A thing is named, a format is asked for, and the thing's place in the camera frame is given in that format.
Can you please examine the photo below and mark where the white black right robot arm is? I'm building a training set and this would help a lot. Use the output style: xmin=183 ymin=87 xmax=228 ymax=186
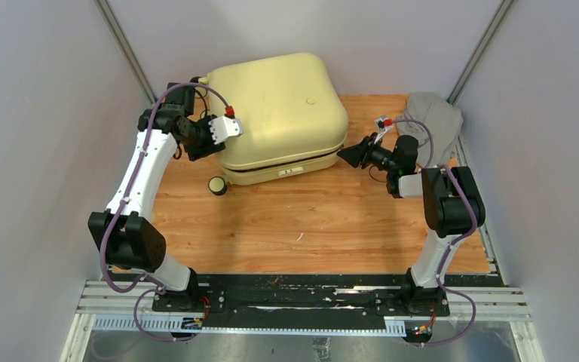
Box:
xmin=337 ymin=133 xmax=486 ymax=315

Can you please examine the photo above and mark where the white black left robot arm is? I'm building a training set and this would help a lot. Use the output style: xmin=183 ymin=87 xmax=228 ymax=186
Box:
xmin=87 ymin=81 xmax=243 ymax=311

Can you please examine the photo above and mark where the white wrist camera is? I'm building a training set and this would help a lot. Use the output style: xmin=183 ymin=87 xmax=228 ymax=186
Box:
xmin=208 ymin=115 xmax=244 ymax=145
xmin=374 ymin=115 xmax=394 ymax=144

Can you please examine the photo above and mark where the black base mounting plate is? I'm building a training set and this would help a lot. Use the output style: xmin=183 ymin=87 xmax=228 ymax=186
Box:
xmin=152 ymin=274 xmax=450 ymax=330

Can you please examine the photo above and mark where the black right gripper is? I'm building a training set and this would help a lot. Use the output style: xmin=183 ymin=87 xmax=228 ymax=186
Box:
xmin=337 ymin=132 xmax=398 ymax=173

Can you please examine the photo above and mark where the grey crumpled cloth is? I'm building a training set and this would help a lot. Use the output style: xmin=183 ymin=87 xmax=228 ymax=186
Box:
xmin=397 ymin=92 xmax=463 ymax=166

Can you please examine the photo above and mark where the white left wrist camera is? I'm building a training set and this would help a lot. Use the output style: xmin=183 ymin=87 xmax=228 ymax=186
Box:
xmin=208 ymin=115 xmax=244 ymax=145

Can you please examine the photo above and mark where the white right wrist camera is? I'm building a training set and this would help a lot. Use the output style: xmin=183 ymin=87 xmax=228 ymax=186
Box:
xmin=374 ymin=115 xmax=394 ymax=144

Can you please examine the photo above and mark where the cream suitcase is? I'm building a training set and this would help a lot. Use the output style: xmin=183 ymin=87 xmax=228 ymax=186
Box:
xmin=200 ymin=52 xmax=348 ymax=195

